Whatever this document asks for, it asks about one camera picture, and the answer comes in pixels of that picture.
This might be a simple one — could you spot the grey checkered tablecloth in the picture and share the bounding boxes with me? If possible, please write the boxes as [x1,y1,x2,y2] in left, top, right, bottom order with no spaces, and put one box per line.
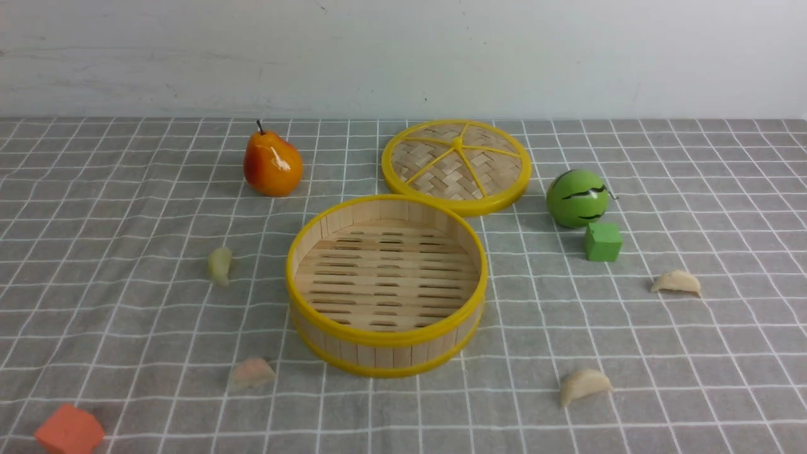
[1,117,806,453]

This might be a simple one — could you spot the white dumpling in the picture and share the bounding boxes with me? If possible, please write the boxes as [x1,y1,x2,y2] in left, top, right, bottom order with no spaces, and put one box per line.
[559,368,614,408]
[649,269,702,297]

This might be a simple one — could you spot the green wooden cube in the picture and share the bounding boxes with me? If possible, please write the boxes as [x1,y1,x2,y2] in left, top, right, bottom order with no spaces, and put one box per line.
[583,222,623,262]

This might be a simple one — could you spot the green toy watermelon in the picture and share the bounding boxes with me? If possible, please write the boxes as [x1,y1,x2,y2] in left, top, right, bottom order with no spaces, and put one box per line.
[545,168,619,229]

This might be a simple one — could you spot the orange toy pear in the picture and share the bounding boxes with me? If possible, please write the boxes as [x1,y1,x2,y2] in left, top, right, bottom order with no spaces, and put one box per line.
[243,120,303,197]

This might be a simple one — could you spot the orange wooden cube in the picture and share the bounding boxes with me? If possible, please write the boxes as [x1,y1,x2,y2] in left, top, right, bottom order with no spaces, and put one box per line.
[34,404,105,453]

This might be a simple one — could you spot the woven bamboo steamer lid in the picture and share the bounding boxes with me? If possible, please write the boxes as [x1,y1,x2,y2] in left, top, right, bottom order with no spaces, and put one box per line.
[380,120,533,218]

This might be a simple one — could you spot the bamboo steamer tray yellow rim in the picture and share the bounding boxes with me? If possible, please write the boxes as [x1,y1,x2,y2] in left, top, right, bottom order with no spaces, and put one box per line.
[286,194,488,378]

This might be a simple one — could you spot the pink dumpling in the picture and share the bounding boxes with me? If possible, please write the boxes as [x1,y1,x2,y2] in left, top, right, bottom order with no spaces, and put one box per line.
[229,357,277,392]

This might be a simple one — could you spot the pale green dumpling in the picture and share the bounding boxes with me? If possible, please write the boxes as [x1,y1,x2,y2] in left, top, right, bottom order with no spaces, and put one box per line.
[207,247,233,287]

